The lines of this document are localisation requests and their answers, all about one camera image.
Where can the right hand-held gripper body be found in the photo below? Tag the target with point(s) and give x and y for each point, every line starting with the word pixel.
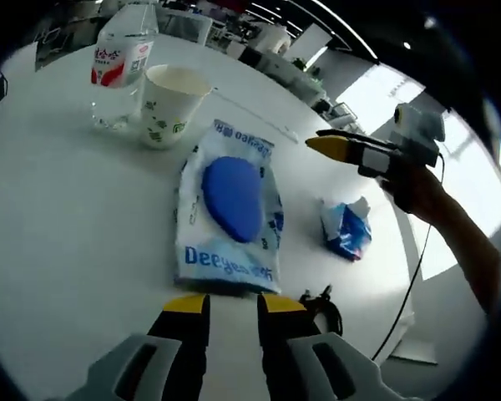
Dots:
pixel 417 129

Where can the clear plastic water bottle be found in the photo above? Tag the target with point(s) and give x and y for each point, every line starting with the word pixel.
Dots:
pixel 117 62

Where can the white paper cup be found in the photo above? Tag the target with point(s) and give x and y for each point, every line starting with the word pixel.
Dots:
pixel 167 113

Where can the blue tissue pack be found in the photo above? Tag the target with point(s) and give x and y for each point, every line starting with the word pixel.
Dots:
pixel 350 234

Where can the person's right hand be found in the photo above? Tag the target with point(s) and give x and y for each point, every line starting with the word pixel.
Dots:
pixel 417 190

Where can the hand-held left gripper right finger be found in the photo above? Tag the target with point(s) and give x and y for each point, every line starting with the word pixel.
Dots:
pixel 284 355

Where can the blue wet wipes pack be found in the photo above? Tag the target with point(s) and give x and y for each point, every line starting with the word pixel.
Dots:
pixel 229 200

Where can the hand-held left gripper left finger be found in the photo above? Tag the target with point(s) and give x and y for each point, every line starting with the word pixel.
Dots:
pixel 179 355

